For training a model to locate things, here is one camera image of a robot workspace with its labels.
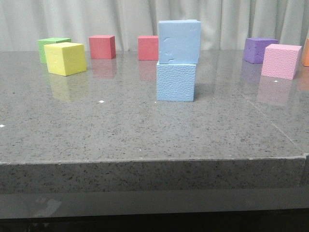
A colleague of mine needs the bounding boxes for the light blue foam cube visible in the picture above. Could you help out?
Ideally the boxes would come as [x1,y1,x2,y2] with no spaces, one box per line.
[156,63,196,102]

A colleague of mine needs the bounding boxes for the red foam cube centre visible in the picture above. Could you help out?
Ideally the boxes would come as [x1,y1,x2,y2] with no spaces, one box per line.
[138,36,158,60]

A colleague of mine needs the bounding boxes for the red foam cube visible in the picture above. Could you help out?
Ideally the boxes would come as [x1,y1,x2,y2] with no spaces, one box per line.
[88,35,116,59]
[138,36,158,60]

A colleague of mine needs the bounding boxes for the red foam cube left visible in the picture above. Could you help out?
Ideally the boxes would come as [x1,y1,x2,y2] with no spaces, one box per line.
[88,35,116,59]

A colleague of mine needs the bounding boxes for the yellow foam cube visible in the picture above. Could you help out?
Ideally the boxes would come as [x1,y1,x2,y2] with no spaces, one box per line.
[44,42,87,76]

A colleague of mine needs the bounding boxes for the grey curtain backdrop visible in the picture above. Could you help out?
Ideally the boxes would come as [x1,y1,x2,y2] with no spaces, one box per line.
[0,0,309,51]

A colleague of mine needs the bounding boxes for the purple foam cube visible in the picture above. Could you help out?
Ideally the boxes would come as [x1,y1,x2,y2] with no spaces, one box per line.
[243,37,279,64]

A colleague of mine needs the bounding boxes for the green foam cube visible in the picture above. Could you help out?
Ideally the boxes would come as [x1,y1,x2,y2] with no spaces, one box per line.
[37,37,72,64]

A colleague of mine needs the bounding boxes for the pink foam cube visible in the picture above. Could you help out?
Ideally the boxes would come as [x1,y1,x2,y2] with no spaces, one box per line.
[261,44,302,79]

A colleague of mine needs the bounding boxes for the orange foam cube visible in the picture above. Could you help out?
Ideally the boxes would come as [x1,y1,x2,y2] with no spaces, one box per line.
[302,38,309,67]

